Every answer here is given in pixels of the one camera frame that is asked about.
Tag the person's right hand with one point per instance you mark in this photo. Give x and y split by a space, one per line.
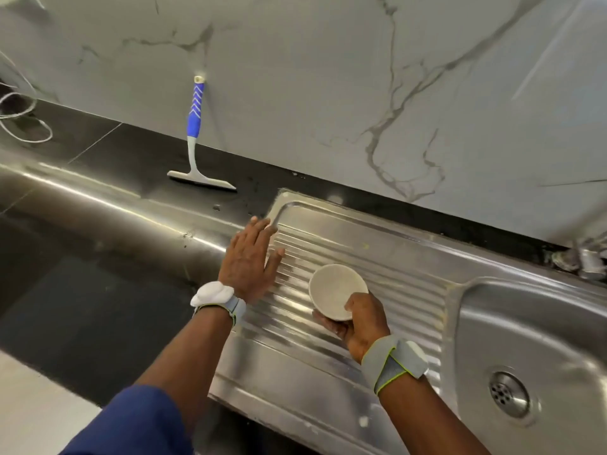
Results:
365 325

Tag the person's left hand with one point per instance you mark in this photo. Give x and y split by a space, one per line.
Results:
248 265

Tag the white bowl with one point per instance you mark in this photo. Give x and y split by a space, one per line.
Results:
334 289

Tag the stainless steel sink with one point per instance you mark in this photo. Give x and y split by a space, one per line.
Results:
398 270

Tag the blue white squeegee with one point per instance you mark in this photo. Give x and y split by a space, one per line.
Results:
194 118

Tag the chrome faucet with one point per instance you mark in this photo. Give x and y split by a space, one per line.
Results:
583 260

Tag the person's right forearm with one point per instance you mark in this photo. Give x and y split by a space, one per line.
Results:
432 421

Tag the person's left forearm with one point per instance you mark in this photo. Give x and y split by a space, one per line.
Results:
185 360

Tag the white left wrist tracker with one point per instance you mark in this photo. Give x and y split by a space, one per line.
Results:
216 296

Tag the metal drain strainer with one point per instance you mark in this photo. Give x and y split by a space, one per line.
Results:
509 393

